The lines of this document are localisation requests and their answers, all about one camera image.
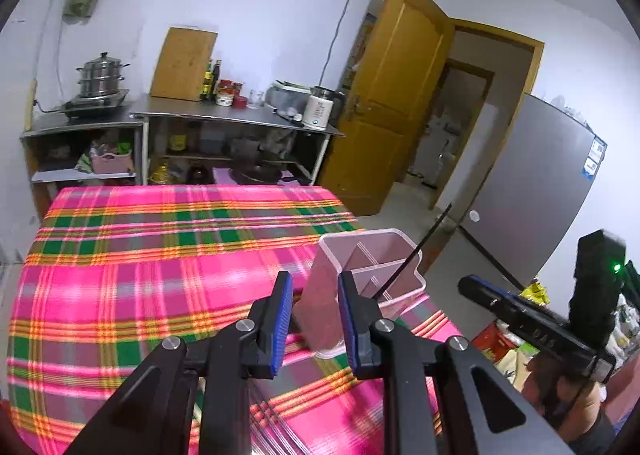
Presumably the stainless steel steamer pot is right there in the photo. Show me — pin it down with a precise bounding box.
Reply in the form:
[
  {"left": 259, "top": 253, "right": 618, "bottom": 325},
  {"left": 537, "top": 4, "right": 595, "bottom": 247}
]
[{"left": 77, "top": 52, "right": 129, "bottom": 98}]

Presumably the dark oil bottle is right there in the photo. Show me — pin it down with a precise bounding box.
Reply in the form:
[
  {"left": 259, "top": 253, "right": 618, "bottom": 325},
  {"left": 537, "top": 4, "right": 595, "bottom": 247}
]
[{"left": 208, "top": 58, "right": 221, "bottom": 102}]

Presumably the person's right hand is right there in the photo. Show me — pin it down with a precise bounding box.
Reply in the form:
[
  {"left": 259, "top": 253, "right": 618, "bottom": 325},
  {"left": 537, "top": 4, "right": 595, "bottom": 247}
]
[{"left": 522, "top": 353, "right": 601, "bottom": 442}]

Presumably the black induction cooker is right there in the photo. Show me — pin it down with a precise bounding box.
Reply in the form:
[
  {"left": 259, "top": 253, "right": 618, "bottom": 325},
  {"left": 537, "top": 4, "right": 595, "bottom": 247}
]
[{"left": 62, "top": 89, "right": 129, "bottom": 119}]

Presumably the yellow wooden door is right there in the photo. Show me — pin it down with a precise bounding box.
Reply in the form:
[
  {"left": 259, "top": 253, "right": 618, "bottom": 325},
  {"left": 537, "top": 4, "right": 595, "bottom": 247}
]
[{"left": 319, "top": 0, "right": 454, "bottom": 216}]

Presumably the drinking glass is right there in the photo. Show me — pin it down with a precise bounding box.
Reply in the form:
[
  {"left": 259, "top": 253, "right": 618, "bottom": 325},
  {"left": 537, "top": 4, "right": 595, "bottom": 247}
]
[{"left": 247, "top": 90, "right": 264, "bottom": 109}]

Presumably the grey refrigerator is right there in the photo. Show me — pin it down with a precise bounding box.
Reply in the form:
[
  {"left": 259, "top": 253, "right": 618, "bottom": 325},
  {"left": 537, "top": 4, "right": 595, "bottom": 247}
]
[{"left": 462, "top": 94, "right": 608, "bottom": 286}]

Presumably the pink plastic utensil caddy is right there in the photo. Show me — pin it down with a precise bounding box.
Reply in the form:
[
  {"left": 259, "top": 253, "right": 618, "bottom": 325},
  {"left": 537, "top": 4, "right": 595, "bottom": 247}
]
[{"left": 293, "top": 229, "right": 426, "bottom": 359}]

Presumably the low grey side cabinet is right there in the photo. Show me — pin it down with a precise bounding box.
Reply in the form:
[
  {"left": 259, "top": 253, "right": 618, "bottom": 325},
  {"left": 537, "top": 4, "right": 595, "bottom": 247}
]
[{"left": 20, "top": 108, "right": 149, "bottom": 218}]

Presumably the pink plaid tablecloth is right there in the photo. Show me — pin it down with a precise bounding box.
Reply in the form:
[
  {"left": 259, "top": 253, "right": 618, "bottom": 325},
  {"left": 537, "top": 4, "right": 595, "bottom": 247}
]
[{"left": 5, "top": 184, "right": 464, "bottom": 455}]

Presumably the pink storage basket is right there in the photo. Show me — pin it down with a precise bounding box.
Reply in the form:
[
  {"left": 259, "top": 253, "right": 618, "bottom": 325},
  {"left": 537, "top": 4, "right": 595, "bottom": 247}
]
[{"left": 89, "top": 148, "right": 134, "bottom": 174}]

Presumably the steel kitchen shelf table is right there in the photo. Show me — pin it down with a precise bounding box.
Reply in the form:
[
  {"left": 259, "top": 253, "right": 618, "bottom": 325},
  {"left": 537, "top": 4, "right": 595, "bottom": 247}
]
[{"left": 129, "top": 95, "right": 344, "bottom": 185}]

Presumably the white electric kettle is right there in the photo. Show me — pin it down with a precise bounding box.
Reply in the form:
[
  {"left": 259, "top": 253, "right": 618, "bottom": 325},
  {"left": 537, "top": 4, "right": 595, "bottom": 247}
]
[{"left": 302, "top": 86, "right": 345, "bottom": 130}]

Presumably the clear plastic storage box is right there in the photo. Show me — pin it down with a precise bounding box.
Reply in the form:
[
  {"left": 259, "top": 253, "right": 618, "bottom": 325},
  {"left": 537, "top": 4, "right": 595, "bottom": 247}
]
[{"left": 265, "top": 80, "right": 311, "bottom": 120}]

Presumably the red lidded jar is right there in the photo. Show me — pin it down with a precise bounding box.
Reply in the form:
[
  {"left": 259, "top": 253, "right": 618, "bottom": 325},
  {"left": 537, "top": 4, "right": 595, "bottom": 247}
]
[{"left": 233, "top": 96, "right": 247, "bottom": 108}]

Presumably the black chopstick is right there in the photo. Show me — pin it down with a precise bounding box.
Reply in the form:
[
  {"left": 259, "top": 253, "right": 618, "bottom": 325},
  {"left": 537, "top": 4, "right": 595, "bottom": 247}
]
[{"left": 373, "top": 204, "right": 452, "bottom": 301}]

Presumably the wooden cutting board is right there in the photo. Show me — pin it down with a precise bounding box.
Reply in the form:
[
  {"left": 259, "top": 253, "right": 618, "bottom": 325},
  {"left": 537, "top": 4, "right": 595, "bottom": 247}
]
[{"left": 150, "top": 27, "right": 218, "bottom": 102}]

